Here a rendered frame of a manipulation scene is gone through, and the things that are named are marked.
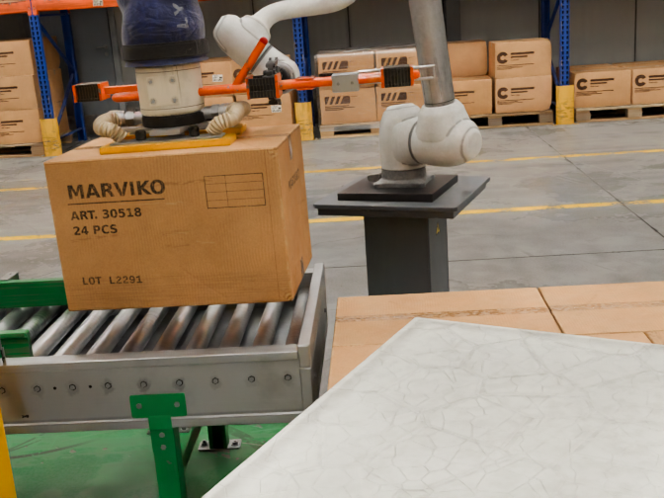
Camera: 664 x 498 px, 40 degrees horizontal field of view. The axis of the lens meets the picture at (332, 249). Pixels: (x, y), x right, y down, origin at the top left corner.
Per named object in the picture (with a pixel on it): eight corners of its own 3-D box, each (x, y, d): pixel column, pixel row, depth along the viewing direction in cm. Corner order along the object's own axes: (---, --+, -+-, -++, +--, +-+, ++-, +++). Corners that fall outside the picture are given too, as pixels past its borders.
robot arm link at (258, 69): (283, 103, 265) (247, 74, 263) (288, 98, 280) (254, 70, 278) (305, 74, 262) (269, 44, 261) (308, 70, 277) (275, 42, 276)
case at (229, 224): (68, 311, 238) (42, 162, 227) (118, 267, 276) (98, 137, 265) (292, 301, 230) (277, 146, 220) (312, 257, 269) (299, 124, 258)
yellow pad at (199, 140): (99, 155, 230) (96, 135, 229) (111, 148, 240) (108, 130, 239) (230, 145, 228) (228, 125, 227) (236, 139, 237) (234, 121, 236)
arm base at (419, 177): (375, 178, 329) (374, 162, 328) (435, 177, 322) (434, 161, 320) (361, 188, 312) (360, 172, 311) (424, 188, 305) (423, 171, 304)
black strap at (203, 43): (112, 63, 227) (110, 46, 226) (135, 57, 249) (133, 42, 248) (200, 56, 225) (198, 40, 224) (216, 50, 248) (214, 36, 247)
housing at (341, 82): (332, 93, 234) (330, 75, 233) (333, 90, 240) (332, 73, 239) (359, 91, 233) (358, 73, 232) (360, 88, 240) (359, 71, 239)
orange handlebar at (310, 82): (70, 109, 239) (68, 95, 238) (104, 96, 268) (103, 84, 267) (421, 82, 232) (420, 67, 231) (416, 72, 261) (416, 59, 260)
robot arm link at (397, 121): (402, 161, 326) (399, 100, 320) (441, 165, 313) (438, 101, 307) (371, 168, 316) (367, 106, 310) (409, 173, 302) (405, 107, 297)
